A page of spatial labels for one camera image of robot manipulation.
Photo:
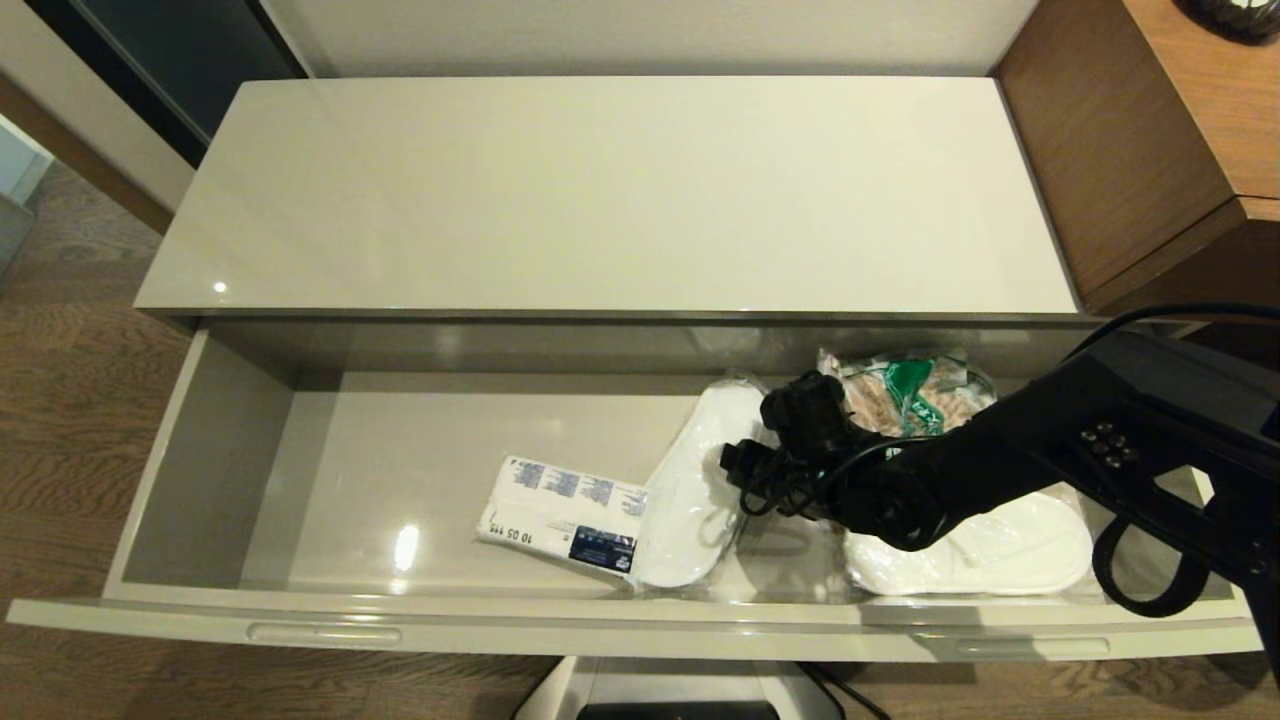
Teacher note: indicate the white tissue pack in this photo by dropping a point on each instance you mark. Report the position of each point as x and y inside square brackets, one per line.
[560, 510]

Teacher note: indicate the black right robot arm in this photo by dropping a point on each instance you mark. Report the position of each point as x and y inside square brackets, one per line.
[1050, 440]

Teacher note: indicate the dark decorative bowl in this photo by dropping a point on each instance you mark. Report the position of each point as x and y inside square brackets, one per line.
[1240, 15]

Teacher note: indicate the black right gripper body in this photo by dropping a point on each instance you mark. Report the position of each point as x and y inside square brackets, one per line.
[765, 475]

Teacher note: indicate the brown wooden cabinet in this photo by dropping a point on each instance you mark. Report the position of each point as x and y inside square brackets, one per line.
[1120, 150]

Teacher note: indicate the green brown snack bag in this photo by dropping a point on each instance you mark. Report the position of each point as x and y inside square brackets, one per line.
[900, 395]

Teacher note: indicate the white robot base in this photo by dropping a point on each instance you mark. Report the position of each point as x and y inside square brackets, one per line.
[680, 695]

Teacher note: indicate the white bagged slipper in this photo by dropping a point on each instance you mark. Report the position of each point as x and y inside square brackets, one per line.
[1010, 555]
[690, 500]

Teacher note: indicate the pale blue white furniture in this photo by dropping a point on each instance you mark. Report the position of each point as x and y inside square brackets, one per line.
[15, 160]

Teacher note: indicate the dark glass door panel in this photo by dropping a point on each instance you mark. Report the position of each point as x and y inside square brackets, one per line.
[180, 60]

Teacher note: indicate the beige glossy cabinet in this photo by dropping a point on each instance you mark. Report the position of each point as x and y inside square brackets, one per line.
[620, 200]

